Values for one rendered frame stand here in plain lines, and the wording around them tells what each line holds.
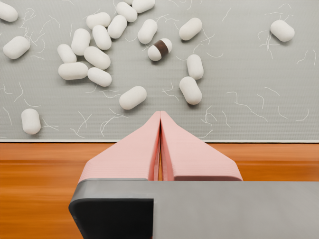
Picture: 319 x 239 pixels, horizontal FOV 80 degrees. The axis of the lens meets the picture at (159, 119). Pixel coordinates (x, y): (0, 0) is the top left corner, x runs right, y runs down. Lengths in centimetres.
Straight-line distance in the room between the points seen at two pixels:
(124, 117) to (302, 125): 23
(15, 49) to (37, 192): 19
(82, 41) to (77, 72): 5
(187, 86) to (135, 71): 8
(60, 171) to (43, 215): 4
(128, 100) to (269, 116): 18
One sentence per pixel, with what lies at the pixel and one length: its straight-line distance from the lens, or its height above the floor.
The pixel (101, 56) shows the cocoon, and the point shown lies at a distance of 27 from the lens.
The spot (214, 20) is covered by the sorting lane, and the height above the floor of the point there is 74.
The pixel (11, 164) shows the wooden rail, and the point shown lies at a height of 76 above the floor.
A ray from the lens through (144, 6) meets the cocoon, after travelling 32.
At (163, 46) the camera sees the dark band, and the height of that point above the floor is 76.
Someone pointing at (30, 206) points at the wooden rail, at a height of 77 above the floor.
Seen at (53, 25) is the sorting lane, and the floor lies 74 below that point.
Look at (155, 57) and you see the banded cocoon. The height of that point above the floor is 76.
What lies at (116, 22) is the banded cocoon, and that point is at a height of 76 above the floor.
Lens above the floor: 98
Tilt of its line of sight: 76 degrees down
